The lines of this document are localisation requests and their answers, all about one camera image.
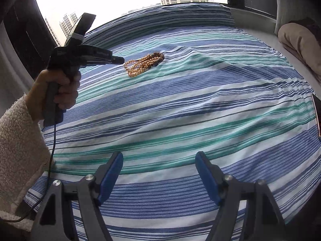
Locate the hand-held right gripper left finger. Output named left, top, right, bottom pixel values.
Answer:
left=31, top=151, right=124, bottom=241

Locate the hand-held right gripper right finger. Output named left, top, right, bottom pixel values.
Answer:
left=195, top=151, right=286, bottom=241

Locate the amber bead necklace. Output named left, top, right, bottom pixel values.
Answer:
left=123, top=51, right=165, bottom=78

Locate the person's left forearm white fleece sleeve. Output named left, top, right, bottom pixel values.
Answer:
left=0, top=94, right=54, bottom=234

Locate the person's left hand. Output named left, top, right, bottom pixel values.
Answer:
left=26, top=70, right=81, bottom=121

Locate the distant apartment building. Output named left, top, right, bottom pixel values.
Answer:
left=45, top=11, right=78, bottom=46

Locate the smartphone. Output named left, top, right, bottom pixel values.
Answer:
left=311, top=93, right=321, bottom=138

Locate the beige pillow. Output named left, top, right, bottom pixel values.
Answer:
left=278, top=22, right=321, bottom=83

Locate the white curtain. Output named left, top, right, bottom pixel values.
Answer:
left=274, top=0, right=321, bottom=31

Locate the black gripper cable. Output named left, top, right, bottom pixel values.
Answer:
left=5, top=122, right=57, bottom=223

